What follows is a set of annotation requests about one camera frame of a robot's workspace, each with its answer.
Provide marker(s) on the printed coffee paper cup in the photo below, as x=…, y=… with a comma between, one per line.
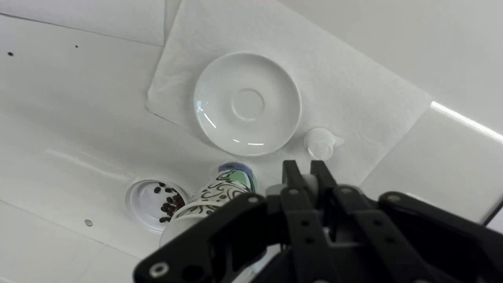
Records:
x=220, y=191

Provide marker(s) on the coffee bean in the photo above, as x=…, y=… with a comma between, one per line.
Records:
x=88, y=222
x=9, y=54

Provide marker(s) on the white lid with coffee beans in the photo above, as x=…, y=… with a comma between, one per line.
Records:
x=143, y=202

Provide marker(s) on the white paper towel under plate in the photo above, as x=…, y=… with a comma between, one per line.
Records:
x=339, y=79

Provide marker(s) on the small white creamer cup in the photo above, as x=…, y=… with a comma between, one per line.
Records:
x=320, y=144

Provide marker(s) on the white saucer plate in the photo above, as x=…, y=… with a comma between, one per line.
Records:
x=246, y=104

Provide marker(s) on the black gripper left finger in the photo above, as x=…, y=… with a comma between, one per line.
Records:
x=298, y=236

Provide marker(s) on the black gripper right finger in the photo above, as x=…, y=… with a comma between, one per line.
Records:
x=408, y=241

